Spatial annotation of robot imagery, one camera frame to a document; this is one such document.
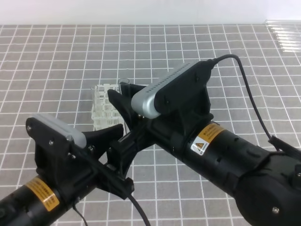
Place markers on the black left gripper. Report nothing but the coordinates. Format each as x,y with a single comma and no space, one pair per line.
102,164

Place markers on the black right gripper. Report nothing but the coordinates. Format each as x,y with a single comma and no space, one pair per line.
186,131

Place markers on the clear glass test tube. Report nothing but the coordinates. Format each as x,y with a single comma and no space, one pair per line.
123,83

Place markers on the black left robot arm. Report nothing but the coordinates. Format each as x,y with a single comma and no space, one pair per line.
38,202

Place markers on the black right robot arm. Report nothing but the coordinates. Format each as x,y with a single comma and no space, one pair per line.
265,185

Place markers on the white plastic test tube rack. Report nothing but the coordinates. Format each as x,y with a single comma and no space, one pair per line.
105,114

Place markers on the grey grid tablecloth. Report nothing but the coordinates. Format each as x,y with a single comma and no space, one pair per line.
53,68

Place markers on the clear tubes tray at corner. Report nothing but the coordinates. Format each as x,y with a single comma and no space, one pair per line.
287,34

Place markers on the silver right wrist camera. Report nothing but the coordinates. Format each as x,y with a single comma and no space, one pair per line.
178,87

